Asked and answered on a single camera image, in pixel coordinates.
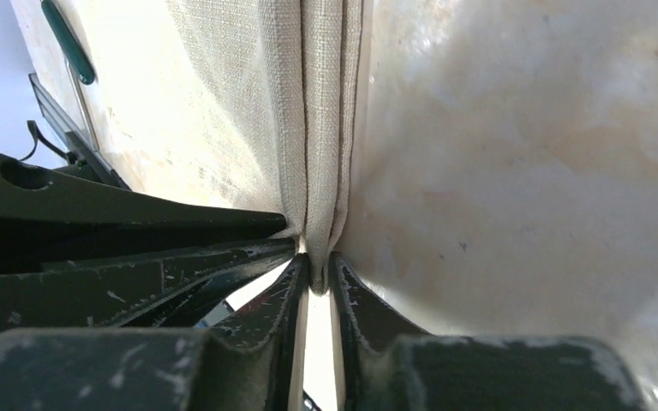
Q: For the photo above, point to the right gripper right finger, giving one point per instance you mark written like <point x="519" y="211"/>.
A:
<point x="390" y="363"/>

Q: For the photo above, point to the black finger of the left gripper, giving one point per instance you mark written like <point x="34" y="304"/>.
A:
<point x="39" y="203"/>

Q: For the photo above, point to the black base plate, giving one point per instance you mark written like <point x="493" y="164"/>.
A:
<point x="82" y="158"/>

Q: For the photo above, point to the beige cloth napkin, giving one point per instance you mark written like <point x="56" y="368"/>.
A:
<point x="248" y="104"/>

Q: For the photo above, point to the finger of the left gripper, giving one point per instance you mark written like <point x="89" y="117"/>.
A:
<point x="170" y="288"/>

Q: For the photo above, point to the dark slim utensil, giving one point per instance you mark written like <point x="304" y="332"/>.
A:
<point x="92" y="139"/>

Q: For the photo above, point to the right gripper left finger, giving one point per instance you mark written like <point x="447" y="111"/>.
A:
<point x="250" y="360"/>

